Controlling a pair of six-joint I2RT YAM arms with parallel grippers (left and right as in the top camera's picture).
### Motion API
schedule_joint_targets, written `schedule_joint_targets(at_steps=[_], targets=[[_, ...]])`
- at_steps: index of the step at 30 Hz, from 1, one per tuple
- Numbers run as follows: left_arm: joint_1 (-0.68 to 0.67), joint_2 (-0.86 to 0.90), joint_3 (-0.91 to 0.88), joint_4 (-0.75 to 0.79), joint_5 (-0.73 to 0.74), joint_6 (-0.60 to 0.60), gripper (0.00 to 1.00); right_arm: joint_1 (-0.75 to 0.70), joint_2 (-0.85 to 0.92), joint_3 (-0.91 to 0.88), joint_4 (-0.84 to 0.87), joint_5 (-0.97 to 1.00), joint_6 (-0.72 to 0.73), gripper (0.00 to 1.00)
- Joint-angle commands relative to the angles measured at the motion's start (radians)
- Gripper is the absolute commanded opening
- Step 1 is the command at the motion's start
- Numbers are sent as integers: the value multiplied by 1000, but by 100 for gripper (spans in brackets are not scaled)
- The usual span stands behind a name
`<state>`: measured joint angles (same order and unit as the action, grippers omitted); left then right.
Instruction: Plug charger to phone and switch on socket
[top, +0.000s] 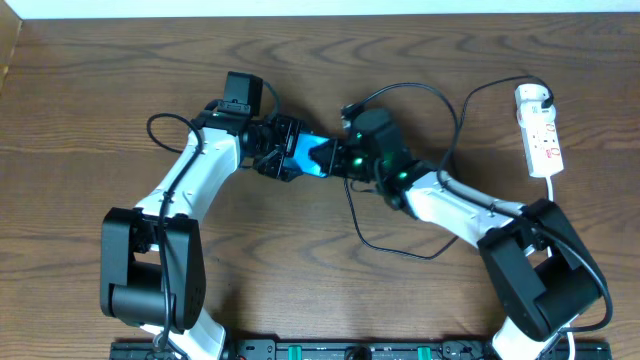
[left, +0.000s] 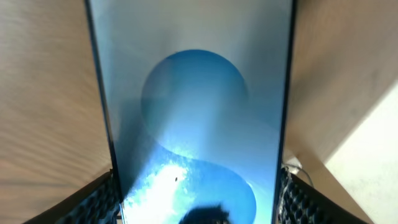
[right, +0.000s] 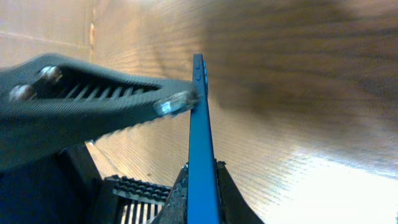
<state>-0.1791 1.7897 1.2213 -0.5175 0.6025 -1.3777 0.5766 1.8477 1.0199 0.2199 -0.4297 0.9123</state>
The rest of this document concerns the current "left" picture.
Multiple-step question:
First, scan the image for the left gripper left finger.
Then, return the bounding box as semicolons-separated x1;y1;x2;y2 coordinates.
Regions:
25;171;120;224

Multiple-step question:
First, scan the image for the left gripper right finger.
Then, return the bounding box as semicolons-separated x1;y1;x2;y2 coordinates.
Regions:
277;166;370;224

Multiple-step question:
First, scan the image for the blue Samsung Galaxy smartphone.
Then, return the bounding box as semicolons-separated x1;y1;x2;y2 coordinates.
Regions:
85;0;297;224

